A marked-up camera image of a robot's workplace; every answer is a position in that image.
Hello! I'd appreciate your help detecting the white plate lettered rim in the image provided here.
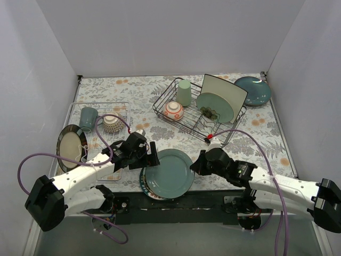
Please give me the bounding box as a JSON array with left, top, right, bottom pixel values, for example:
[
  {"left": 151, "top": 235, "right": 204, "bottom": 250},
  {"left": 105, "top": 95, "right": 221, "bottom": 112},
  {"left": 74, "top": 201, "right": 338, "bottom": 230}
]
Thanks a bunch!
[{"left": 139, "top": 168, "right": 149, "bottom": 196}]

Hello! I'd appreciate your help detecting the dark teal round plate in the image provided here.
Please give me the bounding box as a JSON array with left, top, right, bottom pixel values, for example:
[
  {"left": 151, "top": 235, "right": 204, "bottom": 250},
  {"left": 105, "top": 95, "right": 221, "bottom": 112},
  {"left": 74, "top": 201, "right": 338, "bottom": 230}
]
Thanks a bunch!
[{"left": 145, "top": 149, "right": 195, "bottom": 199}]

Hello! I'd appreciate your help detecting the orange patterned bowl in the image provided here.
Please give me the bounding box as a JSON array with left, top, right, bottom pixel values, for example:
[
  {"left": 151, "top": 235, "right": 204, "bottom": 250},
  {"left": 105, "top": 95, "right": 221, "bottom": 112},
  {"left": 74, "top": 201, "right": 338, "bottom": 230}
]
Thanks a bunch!
[{"left": 163, "top": 101, "right": 184, "bottom": 121}]

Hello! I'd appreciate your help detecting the green round plate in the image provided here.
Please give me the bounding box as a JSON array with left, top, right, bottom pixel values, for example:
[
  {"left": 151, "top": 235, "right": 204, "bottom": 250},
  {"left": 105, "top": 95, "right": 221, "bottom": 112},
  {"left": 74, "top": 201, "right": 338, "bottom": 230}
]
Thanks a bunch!
[{"left": 196, "top": 93, "right": 234, "bottom": 123}]

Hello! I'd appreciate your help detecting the black wire dish rack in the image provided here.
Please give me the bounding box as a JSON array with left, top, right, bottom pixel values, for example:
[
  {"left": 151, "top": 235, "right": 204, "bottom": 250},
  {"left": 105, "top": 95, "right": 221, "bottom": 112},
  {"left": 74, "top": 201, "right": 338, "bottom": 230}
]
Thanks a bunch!
[{"left": 152, "top": 77, "right": 246, "bottom": 141}]

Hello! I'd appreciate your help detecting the white square plate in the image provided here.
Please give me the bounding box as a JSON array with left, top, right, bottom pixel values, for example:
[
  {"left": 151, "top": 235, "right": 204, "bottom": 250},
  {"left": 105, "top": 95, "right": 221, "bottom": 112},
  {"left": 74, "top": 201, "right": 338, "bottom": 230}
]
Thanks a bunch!
[{"left": 200, "top": 74, "right": 248, "bottom": 124}]

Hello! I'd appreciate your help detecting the green cup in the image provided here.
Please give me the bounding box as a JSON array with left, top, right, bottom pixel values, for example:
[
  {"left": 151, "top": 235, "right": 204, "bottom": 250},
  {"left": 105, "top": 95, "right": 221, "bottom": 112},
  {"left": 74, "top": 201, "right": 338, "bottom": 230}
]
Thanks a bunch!
[{"left": 175, "top": 79, "right": 191, "bottom": 107}]

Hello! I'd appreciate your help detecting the green flower deep plate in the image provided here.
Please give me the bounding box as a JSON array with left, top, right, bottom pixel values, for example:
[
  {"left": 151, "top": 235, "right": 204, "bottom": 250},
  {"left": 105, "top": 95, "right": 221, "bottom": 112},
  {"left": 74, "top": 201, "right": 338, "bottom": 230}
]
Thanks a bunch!
[{"left": 144, "top": 185, "right": 175, "bottom": 201}]

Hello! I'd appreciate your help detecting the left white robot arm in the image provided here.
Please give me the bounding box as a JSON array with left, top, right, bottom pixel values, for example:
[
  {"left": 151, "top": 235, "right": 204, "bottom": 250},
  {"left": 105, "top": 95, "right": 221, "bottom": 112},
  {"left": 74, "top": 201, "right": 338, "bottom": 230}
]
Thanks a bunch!
[{"left": 25, "top": 132, "right": 160, "bottom": 231}]

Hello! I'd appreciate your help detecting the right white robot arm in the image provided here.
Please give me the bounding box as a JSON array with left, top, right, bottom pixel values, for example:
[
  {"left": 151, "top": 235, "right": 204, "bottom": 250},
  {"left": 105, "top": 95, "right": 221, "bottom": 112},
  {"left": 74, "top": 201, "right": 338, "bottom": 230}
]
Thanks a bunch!
[{"left": 190, "top": 148, "right": 340, "bottom": 233}]

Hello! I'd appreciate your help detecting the brown patterned bowl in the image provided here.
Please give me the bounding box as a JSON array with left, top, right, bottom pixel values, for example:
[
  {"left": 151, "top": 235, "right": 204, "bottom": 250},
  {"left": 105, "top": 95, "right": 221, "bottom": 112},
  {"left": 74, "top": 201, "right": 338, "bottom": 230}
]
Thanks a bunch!
[{"left": 103, "top": 112, "right": 125, "bottom": 133}]

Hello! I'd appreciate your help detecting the floral table mat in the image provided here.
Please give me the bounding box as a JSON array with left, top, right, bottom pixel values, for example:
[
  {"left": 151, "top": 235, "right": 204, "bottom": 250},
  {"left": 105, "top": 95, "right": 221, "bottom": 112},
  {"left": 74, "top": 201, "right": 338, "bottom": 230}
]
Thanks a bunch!
[{"left": 63, "top": 76, "right": 298, "bottom": 192}]

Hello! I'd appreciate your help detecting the grey blue mug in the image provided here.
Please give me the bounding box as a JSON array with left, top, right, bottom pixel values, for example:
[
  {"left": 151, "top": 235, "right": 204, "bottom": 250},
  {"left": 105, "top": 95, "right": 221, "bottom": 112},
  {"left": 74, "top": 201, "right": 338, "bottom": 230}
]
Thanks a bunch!
[{"left": 79, "top": 107, "right": 98, "bottom": 133}]

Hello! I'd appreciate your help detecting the black rimmed round plate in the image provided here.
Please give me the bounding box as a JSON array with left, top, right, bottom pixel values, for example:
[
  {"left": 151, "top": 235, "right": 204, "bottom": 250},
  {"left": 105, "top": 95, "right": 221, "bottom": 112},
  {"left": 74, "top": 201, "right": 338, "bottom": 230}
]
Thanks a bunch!
[{"left": 56, "top": 124, "right": 88, "bottom": 163}]

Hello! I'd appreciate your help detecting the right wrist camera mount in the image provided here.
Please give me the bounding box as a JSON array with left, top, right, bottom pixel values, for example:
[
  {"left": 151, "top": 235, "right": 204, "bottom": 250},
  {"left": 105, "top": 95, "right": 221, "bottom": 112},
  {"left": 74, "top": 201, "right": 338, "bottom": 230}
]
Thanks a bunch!
[{"left": 205, "top": 134, "right": 221, "bottom": 151}]

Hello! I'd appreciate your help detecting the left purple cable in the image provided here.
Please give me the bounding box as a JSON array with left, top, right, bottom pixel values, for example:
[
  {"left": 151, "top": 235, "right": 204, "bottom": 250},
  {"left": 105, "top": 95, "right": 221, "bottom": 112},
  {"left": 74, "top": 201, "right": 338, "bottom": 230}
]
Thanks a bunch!
[{"left": 17, "top": 115, "right": 134, "bottom": 244}]

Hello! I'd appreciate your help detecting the white wire dish rack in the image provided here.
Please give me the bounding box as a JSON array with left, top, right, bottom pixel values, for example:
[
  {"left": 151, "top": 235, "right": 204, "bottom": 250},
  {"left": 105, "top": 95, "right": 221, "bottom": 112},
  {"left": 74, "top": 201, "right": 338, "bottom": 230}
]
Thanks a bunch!
[{"left": 54, "top": 102, "right": 129, "bottom": 185}]

